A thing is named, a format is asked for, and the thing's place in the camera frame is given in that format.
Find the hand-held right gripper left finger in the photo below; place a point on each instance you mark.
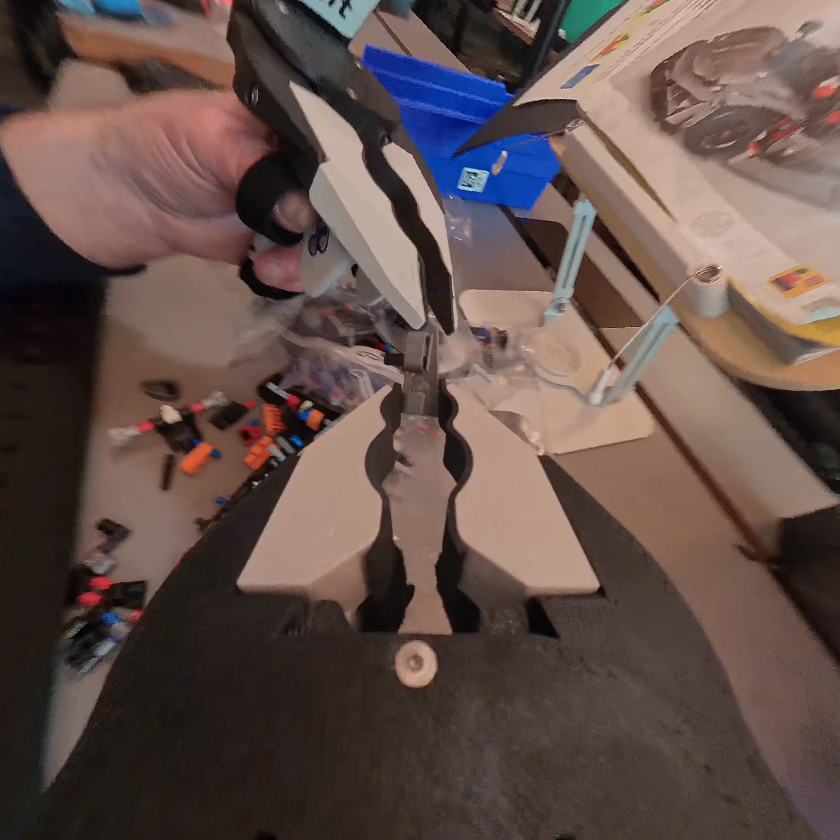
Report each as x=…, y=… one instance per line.
x=308, y=525

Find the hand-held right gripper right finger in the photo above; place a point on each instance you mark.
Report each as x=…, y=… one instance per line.
x=525, y=525

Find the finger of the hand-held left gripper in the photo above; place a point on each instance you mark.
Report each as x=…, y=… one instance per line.
x=361, y=223
x=426, y=203

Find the pile of lego pieces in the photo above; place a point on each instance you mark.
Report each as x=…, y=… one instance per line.
x=262, y=453

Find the clear bags of parts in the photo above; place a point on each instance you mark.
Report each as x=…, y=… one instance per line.
x=328, y=367

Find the dark grey lego panel assembly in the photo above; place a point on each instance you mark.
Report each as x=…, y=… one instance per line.
x=420, y=367

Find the person's left forearm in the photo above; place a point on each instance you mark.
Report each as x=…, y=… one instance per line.
x=26, y=256

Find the grey red lego axle assembly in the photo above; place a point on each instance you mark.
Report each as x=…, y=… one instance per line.
x=164, y=420

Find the lego instruction booklet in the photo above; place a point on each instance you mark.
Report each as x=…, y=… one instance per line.
x=722, y=131

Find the person's left hand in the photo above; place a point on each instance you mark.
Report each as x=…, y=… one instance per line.
x=131, y=177

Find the blue plastic bin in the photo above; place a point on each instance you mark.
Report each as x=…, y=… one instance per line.
x=433, y=98

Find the dark steel column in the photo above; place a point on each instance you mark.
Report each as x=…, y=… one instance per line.
x=548, y=39

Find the green bag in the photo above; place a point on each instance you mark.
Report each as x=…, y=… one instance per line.
x=587, y=16

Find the black perforated board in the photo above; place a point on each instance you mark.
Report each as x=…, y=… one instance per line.
x=39, y=525

